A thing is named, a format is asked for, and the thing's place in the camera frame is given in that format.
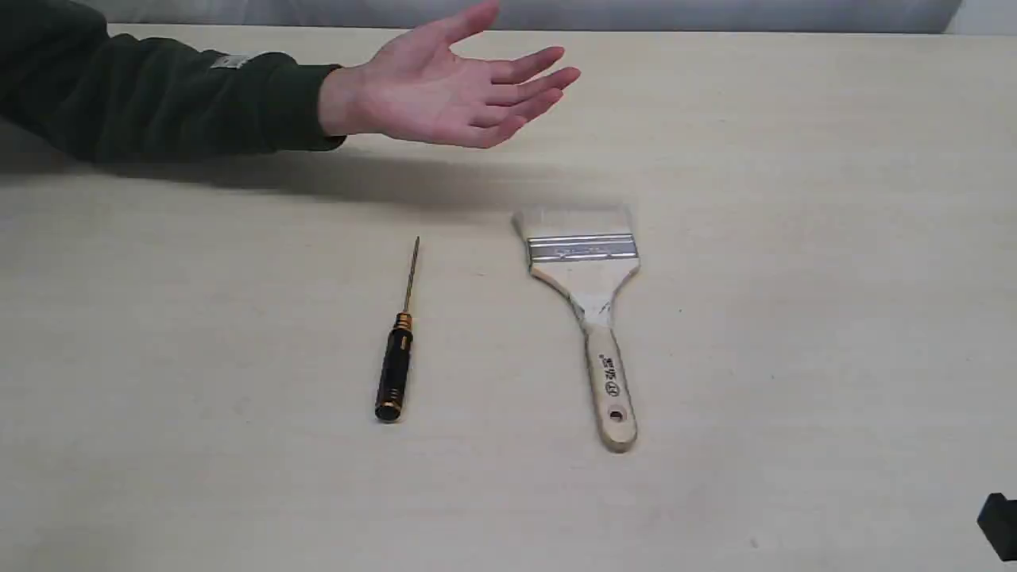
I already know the open bare human hand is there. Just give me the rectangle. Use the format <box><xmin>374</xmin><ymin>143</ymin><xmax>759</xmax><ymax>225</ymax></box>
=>
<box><xmin>317</xmin><ymin>1</ymin><xmax>581</xmax><ymax>149</ymax></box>

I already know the black and gold screwdriver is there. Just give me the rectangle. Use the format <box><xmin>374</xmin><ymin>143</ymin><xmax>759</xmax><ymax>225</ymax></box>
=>
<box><xmin>374</xmin><ymin>236</ymin><xmax>421</xmax><ymax>423</ymax></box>

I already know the wide wooden paint brush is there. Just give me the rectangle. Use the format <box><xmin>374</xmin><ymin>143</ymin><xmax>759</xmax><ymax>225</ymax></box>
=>
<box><xmin>512</xmin><ymin>206</ymin><xmax>640</xmax><ymax>453</ymax></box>

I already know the dark green sleeved forearm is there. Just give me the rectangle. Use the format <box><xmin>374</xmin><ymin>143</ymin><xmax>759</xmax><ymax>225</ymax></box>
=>
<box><xmin>1</xmin><ymin>1</ymin><xmax>344</xmax><ymax>163</ymax></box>

